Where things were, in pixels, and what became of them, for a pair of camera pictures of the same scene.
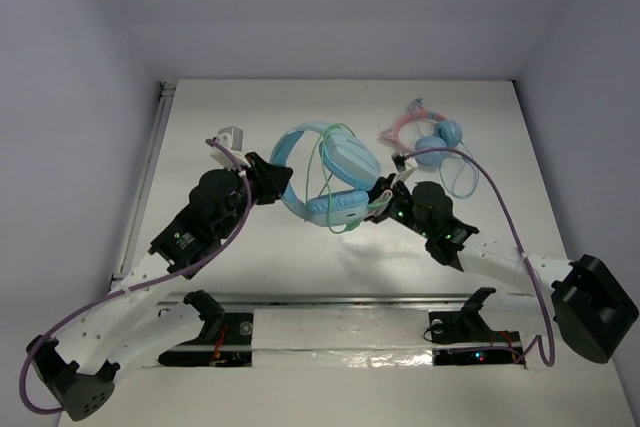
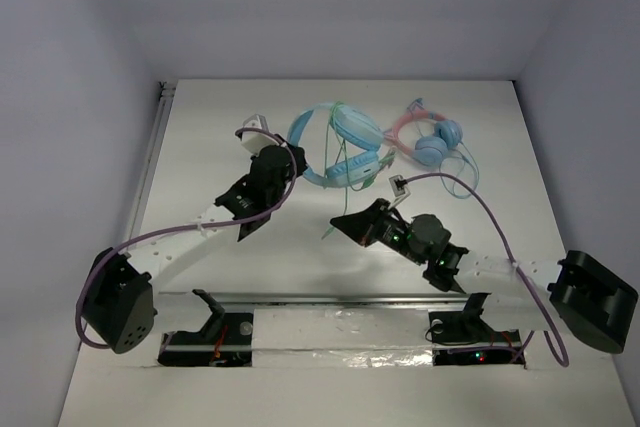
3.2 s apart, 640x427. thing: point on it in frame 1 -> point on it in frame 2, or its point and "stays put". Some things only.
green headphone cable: x=321 y=140 -> x=333 y=109
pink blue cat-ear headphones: x=417 y=129 stays put
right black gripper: x=381 y=216 -> x=366 y=226
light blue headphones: x=349 y=160 -> x=355 y=126
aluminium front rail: x=470 y=301 stays put
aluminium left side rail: x=145 y=180 stays put
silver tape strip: x=341 y=337 stays put
